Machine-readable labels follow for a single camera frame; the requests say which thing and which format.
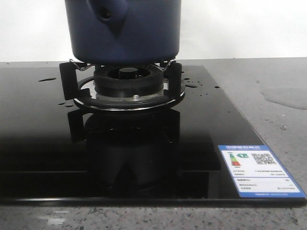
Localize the dark blue saucepan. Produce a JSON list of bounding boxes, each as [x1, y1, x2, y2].
[[65, 0, 181, 65]]

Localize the black gas burner head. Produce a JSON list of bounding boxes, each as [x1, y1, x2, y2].
[[94, 65, 164, 97]]

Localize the black pan support grate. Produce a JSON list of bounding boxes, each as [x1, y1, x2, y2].
[[59, 60, 185, 112]]

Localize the black glass gas hob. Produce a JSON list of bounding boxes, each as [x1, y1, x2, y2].
[[0, 66, 307, 207]]

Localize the blue energy label sticker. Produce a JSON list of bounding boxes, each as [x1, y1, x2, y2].
[[218, 145, 307, 198]]

